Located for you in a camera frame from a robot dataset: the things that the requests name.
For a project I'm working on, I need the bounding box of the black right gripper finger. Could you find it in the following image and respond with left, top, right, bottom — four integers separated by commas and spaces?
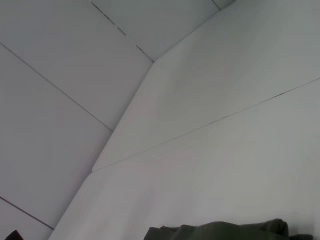
4, 229, 25, 240

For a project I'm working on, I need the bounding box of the dark green FREE T-shirt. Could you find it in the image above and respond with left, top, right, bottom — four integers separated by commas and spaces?
143, 218, 314, 240

